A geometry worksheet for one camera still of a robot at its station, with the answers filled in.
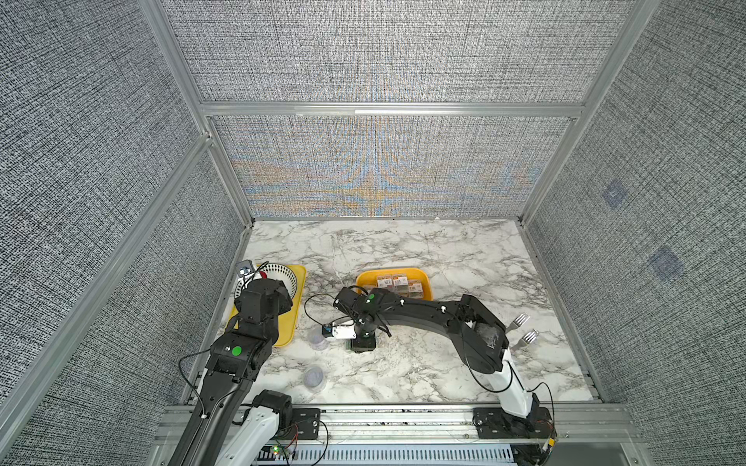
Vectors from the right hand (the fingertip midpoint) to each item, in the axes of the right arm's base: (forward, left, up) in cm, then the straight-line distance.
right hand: (355, 331), depth 88 cm
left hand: (+3, +19, +23) cm, 30 cm away
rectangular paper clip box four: (+14, -19, 0) cm, 24 cm away
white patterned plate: (+21, +28, 0) cm, 35 cm away
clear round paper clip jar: (-3, +11, +2) cm, 12 cm away
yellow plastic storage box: (+17, -3, +3) cm, 17 cm away
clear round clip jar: (-14, +11, +2) cm, 17 cm away
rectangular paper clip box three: (+16, -14, +3) cm, 21 cm away
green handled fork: (+4, -52, -2) cm, 52 cm away
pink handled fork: (-2, -52, -2) cm, 52 cm away
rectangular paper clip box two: (+16, -9, +3) cm, 18 cm away
